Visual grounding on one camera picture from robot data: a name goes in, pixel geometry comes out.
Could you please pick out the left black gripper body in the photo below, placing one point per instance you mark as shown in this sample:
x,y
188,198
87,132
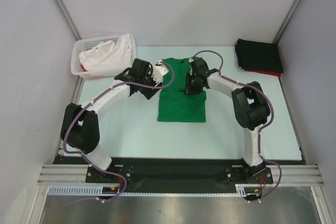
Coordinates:
x,y
148,80

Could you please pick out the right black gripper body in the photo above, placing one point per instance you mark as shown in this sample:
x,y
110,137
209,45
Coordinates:
x,y
200,88

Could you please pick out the green t shirt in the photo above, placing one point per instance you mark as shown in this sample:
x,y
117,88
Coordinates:
x,y
174,104

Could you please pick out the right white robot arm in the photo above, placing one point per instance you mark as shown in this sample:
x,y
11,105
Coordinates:
x,y
251,108

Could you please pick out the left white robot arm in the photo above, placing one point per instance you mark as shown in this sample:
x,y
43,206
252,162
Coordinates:
x,y
80,127

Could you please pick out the white t shirt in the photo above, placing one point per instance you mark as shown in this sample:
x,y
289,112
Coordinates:
x,y
109,55

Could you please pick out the white plastic laundry basket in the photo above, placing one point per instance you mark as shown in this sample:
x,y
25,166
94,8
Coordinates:
x,y
87,44

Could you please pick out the folded black t shirt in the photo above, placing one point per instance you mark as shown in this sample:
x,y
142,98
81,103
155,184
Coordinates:
x,y
254,55

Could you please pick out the folded red t shirt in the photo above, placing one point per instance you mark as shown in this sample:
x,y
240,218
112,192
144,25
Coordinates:
x,y
277,74

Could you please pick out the black front mat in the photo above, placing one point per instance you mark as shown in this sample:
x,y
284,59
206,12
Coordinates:
x,y
184,186

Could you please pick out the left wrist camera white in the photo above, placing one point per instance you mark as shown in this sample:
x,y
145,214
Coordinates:
x,y
159,71

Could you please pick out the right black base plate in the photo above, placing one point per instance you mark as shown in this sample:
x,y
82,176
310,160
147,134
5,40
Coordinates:
x,y
248,175

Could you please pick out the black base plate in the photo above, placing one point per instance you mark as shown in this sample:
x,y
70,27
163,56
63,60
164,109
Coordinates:
x,y
95,176
248,175

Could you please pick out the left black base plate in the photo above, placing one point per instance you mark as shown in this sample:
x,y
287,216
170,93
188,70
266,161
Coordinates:
x,y
95,176

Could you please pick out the right slotted cable duct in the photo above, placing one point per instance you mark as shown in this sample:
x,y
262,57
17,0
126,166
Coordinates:
x,y
249,192

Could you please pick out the slotted cable duct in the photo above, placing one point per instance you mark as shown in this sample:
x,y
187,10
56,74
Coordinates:
x,y
249,192
83,190

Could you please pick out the left aluminium corner post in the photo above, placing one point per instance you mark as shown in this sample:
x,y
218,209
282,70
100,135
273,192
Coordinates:
x,y
67,18

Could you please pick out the aluminium corner post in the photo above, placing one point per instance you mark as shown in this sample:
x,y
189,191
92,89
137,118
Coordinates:
x,y
67,18
288,18

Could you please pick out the aluminium front rail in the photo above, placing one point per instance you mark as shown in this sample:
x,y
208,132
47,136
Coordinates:
x,y
286,175

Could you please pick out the left slotted cable duct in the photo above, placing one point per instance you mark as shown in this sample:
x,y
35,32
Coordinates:
x,y
83,190

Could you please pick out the right aluminium corner post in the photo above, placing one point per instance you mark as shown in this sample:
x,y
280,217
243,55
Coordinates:
x,y
288,18

